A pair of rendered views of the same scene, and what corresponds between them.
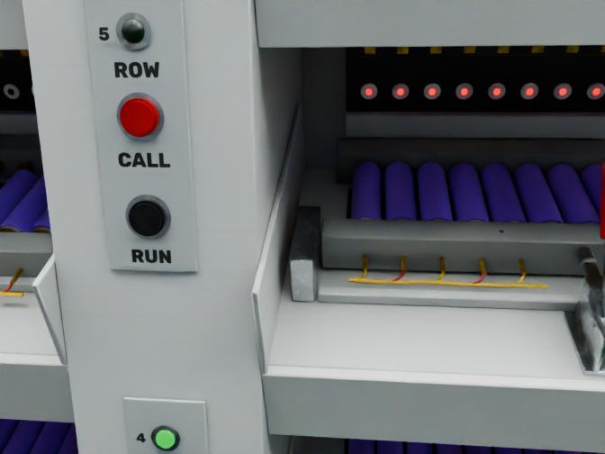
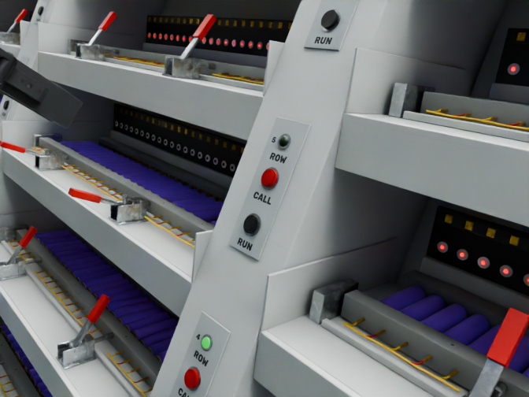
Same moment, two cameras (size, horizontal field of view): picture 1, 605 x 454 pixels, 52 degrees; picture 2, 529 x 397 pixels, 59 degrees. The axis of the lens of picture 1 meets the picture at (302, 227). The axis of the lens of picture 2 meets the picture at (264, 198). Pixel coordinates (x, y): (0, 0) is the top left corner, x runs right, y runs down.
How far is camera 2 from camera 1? 0.19 m
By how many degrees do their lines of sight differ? 39
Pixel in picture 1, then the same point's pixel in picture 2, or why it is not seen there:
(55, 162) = (234, 187)
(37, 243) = not seen: hidden behind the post
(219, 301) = (260, 280)
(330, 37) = (366, 172)
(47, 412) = (177, 308)
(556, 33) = (481, 205)
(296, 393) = (271, 354)
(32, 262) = not seen: hidden behind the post
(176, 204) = (264, 223)
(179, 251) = (255, 246)
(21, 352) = (183, 271)
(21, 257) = not seen: hidden behind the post
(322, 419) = (278, 381)
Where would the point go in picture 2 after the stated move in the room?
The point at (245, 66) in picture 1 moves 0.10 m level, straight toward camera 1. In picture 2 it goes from (318, 169) to (253, 135)
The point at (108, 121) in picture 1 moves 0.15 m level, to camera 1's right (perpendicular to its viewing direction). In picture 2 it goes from (258, 176) to (416, 235)
